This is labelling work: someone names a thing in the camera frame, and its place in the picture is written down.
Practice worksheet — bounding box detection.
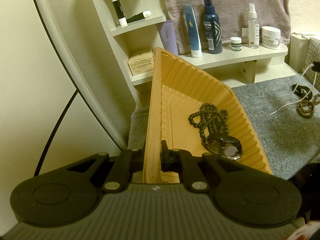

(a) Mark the white wooden shelf unit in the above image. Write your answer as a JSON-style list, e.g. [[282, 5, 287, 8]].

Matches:
[[85, 0, 299, 105]]

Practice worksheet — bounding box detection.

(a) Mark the person's dark clothing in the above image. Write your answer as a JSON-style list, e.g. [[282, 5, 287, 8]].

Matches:
[[287, 162, 320, 220]]

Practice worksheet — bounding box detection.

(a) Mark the silver chain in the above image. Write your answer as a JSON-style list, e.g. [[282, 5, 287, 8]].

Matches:
[[269, 64, 315, 117]]

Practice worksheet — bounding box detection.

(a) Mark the black strap wristwatch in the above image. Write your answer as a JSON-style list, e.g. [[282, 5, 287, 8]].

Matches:
[[200, 134, 243, 160]]

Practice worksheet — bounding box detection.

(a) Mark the orange plastic tray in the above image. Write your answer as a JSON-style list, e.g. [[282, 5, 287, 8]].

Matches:
[[142, 47, 273, 184]]

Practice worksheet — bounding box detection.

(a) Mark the black cable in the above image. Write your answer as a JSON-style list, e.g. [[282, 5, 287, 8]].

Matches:
[[35, 91, 79, 177]]

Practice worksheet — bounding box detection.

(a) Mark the clear spray bottle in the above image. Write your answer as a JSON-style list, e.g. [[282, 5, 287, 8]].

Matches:
[[247, 3, 261, 49]]

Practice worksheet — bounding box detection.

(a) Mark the dark bead necklace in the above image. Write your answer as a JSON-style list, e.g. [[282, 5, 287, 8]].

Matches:
[[188, 103, 230, 138]]

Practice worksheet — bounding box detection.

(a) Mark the light brown bead necklace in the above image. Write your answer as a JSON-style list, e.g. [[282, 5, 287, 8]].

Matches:
[[297, 98, 320, 117]]

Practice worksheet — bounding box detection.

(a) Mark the woven grey sofa cushion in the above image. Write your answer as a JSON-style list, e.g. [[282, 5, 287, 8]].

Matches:
[[304, 37, 320, 90]]

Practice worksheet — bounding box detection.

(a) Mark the red and white object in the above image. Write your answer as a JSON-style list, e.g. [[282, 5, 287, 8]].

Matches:
[[290, 220, 320, 240]]

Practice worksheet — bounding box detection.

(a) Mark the curved white frame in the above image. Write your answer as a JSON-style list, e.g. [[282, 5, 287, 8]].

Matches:
[[27, 0, 129, 153]]

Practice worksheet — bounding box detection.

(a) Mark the white cream jar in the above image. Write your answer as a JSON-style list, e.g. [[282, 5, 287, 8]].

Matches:
[[261, 26, 282, 48]]

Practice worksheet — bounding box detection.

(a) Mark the small green jar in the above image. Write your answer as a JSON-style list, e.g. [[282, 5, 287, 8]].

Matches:
[[230, 37, 242, 51]]

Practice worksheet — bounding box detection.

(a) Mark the white and blue tube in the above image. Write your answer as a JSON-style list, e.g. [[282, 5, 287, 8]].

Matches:
[[183, 4, 202, 58]]

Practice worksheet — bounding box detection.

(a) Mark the purple bottle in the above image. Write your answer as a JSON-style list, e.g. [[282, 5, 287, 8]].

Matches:
[[157, 20, 179, 55]]

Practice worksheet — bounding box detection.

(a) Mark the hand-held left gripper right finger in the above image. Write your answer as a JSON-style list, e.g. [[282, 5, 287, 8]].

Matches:
[[160, 140, 245, 193]]

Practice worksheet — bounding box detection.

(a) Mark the dark blue patterned bottle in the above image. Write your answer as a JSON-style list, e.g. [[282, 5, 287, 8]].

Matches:
[[202, 0, 223, 54]]

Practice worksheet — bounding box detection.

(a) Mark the beige cardboard box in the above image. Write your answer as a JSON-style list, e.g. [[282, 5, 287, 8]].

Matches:
[[128, 49, 154, 76]]

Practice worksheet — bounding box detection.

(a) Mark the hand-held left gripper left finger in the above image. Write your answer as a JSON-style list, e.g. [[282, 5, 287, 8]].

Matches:
[[66, 149, 146, 193]]

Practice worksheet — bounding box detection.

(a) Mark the black tube with white cap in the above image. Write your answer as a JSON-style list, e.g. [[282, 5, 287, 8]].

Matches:
[[126, 10, 152, 24], [111, 0, 128, 27]]

